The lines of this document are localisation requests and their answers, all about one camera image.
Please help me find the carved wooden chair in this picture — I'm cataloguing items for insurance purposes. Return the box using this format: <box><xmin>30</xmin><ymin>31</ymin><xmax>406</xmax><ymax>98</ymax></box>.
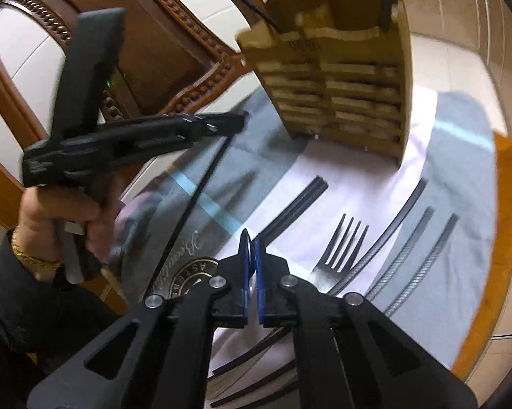
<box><xmin>0</xmin><ymin>0</ymin><xmax>250</xmax><ymax>154</ymax></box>

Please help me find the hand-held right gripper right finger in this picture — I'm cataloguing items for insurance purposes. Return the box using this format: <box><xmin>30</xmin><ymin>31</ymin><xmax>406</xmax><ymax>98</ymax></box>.
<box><xmin>256</xmin><ymin>233</ymin><xmax>479</xmax><ymax>409</ymax></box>

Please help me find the person's left hand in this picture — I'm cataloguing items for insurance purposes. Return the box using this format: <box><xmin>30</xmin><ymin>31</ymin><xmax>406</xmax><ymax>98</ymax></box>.
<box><xmin>15</xmin><ymin>175</ymin><xmax>125</xmax><ymax>265</ymax></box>

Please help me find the wooden utensil holder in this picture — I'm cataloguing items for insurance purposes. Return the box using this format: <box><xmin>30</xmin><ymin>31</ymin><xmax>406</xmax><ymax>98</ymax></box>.
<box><xmin>236</xmin><ymin>0</ymin><xmax>413</xmax><ymax>167</ymax></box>

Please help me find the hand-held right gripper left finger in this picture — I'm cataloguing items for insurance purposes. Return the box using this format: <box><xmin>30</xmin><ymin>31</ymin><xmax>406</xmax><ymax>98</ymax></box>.
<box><xmin>26</xmin><ymin>229</ymin><xmax>257</xmax><ymax>409</ymax></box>

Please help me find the gold bracelet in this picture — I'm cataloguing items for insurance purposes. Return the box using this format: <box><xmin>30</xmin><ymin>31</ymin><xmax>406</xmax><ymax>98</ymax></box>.
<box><xmin>11</xmin><ymin>228</ymin><xmax>63</xmax><ymax>270</ymax></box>

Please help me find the black fork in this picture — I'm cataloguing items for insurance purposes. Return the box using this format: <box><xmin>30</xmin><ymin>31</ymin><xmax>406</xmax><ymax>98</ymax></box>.
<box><xmin>310</xmin><ymin>213</ymin><xmax>371</xmax><ymax>296</ymax></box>

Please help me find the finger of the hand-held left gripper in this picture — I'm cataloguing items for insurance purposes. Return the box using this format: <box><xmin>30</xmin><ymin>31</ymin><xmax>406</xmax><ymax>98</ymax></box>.
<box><xmin>177</xmin><ymin>111</ymin><xmax>249</xmax><ymax>137</ymax></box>

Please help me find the grey and pink printed cloth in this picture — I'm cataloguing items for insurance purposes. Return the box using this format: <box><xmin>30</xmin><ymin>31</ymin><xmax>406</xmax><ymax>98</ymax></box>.
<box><xmin>98</xmin><ymin>87</ymin><xmax>497</xmax><ymax>409</ymax></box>

